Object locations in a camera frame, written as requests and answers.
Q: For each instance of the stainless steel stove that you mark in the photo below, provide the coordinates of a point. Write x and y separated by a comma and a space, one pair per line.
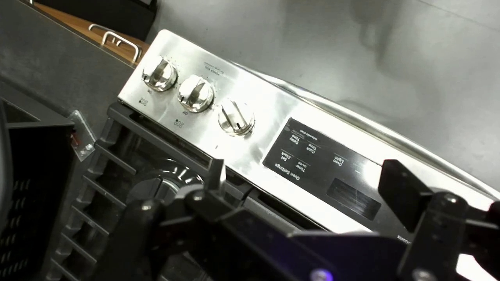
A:
296, 178

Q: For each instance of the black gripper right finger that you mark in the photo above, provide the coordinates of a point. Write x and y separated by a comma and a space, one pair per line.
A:
443, 225

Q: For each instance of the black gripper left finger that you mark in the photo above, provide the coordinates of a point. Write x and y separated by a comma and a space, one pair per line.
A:
160, 239

